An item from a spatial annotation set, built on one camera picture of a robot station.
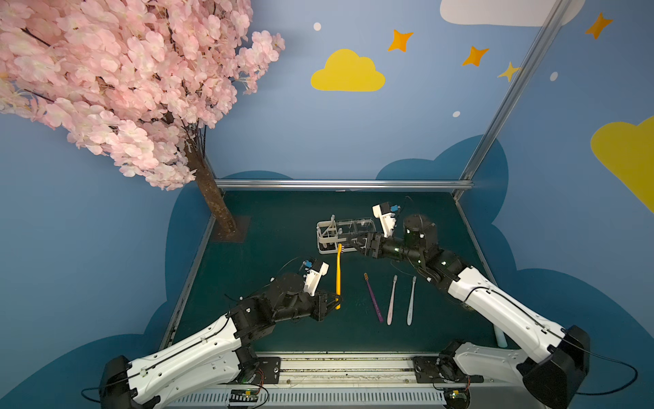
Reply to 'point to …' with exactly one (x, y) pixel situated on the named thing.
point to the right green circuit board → (456, 398)
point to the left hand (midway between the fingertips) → (343, 296)
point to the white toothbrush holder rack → (330, 233)
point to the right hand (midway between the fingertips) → (356, 237)
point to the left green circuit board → (243, 394)
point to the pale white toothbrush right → (410, 317)
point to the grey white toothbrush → (332, 219)
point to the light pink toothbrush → (391, 309)
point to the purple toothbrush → (380, 317)
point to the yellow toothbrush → (338, 285)
